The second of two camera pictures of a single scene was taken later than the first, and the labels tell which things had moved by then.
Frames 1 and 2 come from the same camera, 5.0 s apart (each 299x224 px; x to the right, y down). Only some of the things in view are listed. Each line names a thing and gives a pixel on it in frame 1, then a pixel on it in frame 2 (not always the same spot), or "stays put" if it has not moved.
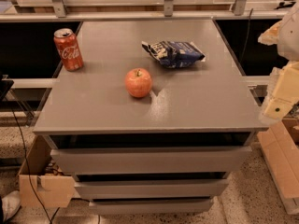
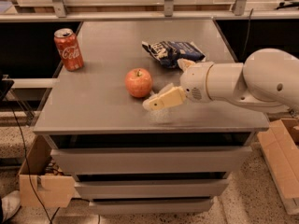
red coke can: [69, 49] stays put
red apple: [138, 82] stays put
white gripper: [290, 38] → [195, 80]
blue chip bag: [174, 54] stays put
